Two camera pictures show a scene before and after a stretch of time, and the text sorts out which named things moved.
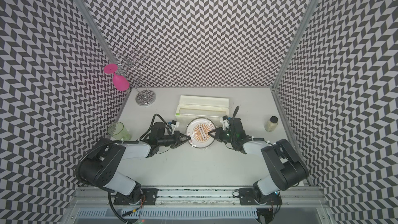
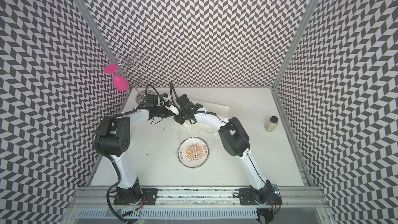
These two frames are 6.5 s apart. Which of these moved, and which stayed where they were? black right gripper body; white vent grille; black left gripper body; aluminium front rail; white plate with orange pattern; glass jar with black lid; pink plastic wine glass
Moved: black left gripper body; black right gripper body; white plate with orange pattern
Stayed: aluminium front rail; glass jar with black lid; white vent grille; pink plastic wine glass
